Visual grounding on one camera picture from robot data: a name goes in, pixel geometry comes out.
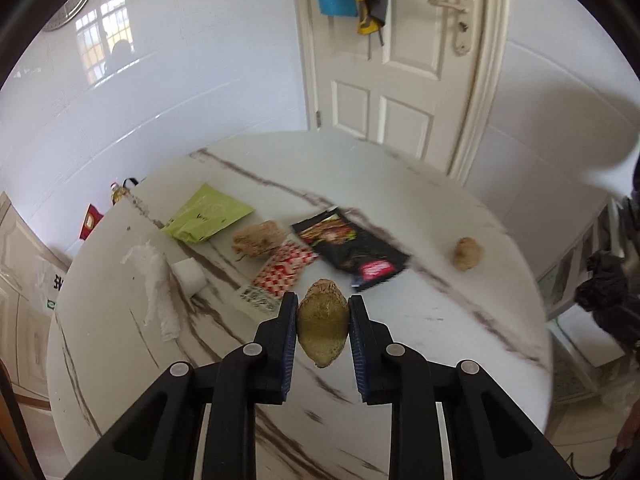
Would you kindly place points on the crumpled white plastic bag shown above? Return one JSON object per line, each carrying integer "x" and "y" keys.
{"x": 155, "y": 285}

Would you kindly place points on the round silver wall clock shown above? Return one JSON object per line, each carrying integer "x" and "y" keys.
{"x": 70, "y": 5}

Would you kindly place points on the green snack packet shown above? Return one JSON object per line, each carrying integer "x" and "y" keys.
{"x": 207, "y": 215}

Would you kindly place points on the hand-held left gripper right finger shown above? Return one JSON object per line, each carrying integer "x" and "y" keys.
{"x": 357, "y": 350}

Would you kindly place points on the brown green oval lump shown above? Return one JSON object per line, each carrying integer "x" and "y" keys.
{"x": 322, "y": 325}

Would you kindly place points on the red bag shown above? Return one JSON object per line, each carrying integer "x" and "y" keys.
{"x": 90, "y": 220}

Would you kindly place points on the cream base cabinet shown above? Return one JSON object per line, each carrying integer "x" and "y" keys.
{"x": 20, "y": 270}

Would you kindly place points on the cream panelled door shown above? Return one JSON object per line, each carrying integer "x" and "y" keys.
{"x": 410, "y": 35}

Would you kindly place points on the red checkered paper box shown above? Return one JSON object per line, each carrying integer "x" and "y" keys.
{"x": 285, "y": 270}

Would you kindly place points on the brown fibrous block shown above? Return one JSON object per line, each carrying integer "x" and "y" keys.
{"x": 257, "y": 240}

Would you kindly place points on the black snack packet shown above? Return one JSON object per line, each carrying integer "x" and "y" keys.
{"x": 350, "y": 247}

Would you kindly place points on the small brown lump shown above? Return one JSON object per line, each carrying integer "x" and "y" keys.
{"x": 469, "y": 254}

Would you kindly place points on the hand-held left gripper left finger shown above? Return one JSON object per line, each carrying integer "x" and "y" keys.
{"x": 287, "y": 345}

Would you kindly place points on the yellow cooking oil bottle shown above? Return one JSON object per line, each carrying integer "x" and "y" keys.
{"x": 117, "y": 192}

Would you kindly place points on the round white marble table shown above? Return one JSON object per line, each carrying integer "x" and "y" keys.
{"x": 425, "y": 335}

